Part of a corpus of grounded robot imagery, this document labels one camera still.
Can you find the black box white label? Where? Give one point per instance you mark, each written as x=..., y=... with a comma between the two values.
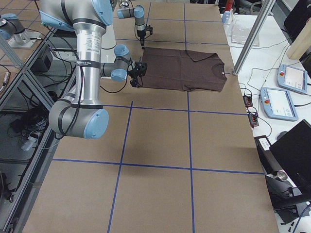
x=263, y=142

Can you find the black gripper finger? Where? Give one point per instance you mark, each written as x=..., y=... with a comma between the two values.
x=142, y=43
x=135, y=83

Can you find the clear plastic bag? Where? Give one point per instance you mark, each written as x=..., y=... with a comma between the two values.
x=237, y=33

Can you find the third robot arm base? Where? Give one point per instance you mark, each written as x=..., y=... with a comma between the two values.
x=12, y=30

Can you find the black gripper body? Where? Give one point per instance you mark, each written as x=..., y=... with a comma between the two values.
x=135, y=75
x=140, y=35

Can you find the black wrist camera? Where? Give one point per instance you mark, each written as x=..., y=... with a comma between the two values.
x=149, y=28

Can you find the teach pendant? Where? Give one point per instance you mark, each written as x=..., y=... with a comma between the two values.
x=277, y=104
x=292, y=78

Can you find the orange black connector block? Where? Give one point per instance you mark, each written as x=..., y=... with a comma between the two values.
x=252, y=112

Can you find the aluminium frame post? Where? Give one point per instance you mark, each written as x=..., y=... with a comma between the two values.
x=259, y=22

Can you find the metal cup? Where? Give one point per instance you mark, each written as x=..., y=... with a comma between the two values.
x=281, y=175

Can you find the brown t-shirt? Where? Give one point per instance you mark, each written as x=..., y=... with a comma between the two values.
x=182, y=70

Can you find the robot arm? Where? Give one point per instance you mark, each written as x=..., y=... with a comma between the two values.
x=80, y=113
x=127, y=10

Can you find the black monitor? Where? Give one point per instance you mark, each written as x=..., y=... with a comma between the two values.
x=293, y=152

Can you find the near teach pendant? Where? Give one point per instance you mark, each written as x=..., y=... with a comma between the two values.
x=277, y=104

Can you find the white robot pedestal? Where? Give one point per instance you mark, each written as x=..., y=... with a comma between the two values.
x=108, y=39

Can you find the far teach pendant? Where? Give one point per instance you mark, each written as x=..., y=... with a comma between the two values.
x=292, y=78

